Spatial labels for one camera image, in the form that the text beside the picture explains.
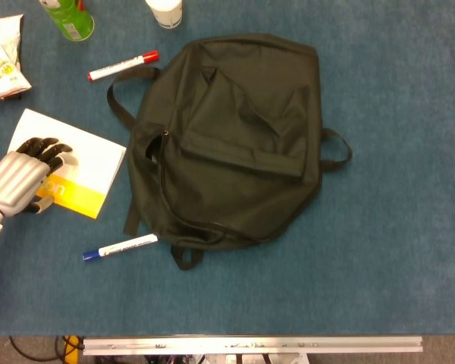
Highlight red capped whiteboard marker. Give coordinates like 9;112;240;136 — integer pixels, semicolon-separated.
87;50;160;82

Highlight black fabric backpack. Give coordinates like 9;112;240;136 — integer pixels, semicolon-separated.
106;33;353;271

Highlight white paper cup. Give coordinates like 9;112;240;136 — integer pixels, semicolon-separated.
144;0;184;30

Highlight green chips can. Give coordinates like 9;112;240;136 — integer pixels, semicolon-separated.
39;0;96;42

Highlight yellow power strip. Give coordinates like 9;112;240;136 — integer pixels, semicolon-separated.
62;335;85;364

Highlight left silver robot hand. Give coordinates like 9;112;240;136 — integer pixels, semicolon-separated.
0;136;79;217

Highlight yellow and white book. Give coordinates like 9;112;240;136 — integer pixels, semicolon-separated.
7;108;127;220

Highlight aluminium profile rail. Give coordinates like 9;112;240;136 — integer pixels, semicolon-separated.
82;335;424;356

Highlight white snack bag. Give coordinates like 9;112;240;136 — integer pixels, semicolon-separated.
0;14;33;104

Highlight black floor cable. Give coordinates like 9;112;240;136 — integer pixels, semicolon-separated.
8;335;67;362

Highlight blue capped whiteboard marker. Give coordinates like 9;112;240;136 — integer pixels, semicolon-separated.
82;233;159;262

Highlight blue felt table cover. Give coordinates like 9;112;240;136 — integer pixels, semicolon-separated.
0;0;455;337

